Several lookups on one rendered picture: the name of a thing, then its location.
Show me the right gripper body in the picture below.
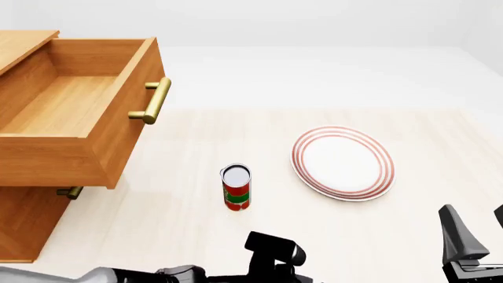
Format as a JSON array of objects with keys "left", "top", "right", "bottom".
[{"left": 442, "top": 255, "right": 503, "bottom": 283}]

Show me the open wooden drawer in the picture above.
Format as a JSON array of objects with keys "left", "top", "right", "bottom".
[{"left": 0, "top": 36, "right": 167, "bottom": 190}]

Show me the wooden cabinet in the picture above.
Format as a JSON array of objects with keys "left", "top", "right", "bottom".
[{"left": 0, "top": 29, "right": 84, "bottom": 264}]

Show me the white plate with red rings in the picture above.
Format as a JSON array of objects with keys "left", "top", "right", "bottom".
[{"left": 289, "top": 125, "right": 397, "bottom": 203}]

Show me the red and green tin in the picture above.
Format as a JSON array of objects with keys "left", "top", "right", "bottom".
[{"left": 218, "top": 163, "right": 253, "bottom": 212}]

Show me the long brass drawer handle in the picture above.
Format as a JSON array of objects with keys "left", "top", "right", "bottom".
[{"left": 127, "top": 76, "right": 173, "bottom": 126}]

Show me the short brass drawer handle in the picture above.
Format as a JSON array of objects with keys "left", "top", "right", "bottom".
[{"left": 56, "top": 186, "right": 85, "bottom": 200}]

